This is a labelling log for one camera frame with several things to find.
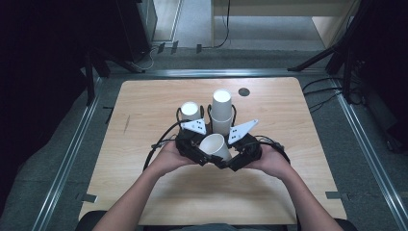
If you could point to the black cabinet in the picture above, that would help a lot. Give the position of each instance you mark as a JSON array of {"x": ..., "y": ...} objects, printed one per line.
[{"x": 134, "y": 29}]

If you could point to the dark curtain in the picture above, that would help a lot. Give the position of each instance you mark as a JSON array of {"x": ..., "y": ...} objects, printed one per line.
[{"x": 38, "y": 80}]

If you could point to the beige wooden desk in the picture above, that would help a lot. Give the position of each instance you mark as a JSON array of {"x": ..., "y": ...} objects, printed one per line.
[{"x": 282, "y": 7}]

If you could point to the person's grey shirt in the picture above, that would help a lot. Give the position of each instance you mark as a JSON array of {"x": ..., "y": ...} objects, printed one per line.
[{"x": 221, "y": 227}]

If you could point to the black chair armrest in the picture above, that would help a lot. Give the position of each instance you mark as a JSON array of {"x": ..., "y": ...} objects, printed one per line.
[
  {"x": 88, "y": 221},
  {"x": 348, "y": 225}
]

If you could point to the black metal stand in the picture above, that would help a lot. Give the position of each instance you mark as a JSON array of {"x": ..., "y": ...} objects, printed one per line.
[{"x": 90, "y": 80}]

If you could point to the black tripod stand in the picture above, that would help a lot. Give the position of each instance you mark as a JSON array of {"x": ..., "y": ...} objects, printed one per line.
[{"x": 340, "y": 48}]

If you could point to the metal floor rail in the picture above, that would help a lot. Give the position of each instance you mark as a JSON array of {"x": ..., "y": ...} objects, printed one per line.
[
  {"x": 369, "y": 154},
  {"x": 67, "y": 160},
  {"x": 218, "y": 72}
]

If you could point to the person's left hand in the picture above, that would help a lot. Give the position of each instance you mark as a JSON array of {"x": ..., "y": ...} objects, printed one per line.
[{"x": 170, "y": 160}]

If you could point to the round dark table grommet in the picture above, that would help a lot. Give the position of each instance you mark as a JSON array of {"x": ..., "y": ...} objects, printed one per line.
[{"x": 244, "y": 92}]

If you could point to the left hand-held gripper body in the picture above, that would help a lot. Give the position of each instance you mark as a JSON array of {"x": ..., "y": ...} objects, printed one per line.
[{"x": 189, "y": 141}]

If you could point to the white paper cup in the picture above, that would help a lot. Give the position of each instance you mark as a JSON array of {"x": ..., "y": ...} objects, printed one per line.
[
  {"x": 190, "y": 110},
  {"x": 213, "y": 144},
  {"x": 221, "y": 128},
  {"x": 221, "y": 106}
]

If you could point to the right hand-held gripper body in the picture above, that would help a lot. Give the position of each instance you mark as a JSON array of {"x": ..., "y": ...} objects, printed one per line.
[{"x": 248, "y": 149}]

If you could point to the grey tape strip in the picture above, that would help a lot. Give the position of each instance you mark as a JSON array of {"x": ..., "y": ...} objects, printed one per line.
[
  {"x": 89, "y": 198},
  {"x": 335, "y": 195}
]

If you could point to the black tape strip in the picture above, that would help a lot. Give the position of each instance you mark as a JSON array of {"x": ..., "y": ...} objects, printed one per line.
[{"x": 109, "y": 115}]

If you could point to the person's right hand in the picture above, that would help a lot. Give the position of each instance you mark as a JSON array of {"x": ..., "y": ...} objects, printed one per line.
[{"x": 272, "y": 163}]

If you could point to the dark tape piece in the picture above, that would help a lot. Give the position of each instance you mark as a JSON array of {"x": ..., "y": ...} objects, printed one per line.
[
  {"x": 199, "y": 48},
  {"x": 161, "y": 48},
  {"x": 174, "y": 47}
]

